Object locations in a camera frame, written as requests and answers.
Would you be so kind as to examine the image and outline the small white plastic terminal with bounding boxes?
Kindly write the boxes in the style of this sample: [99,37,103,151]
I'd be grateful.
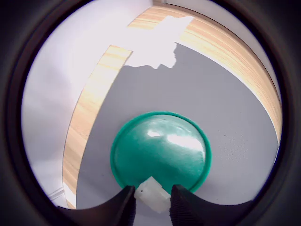
[134,176,172,214]

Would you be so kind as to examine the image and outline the round green lid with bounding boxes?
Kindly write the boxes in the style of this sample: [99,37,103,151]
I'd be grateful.
[110,110,213,194]

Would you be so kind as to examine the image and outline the dark grey mat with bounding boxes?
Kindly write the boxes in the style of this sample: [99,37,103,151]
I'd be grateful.
[75,42,281,226]

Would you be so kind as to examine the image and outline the white partition panel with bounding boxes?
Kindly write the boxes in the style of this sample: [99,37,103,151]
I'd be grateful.
[20,0,153,208]

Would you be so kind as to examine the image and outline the white tape piece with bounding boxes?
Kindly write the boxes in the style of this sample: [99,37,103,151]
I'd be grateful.
[124,15,195,70]

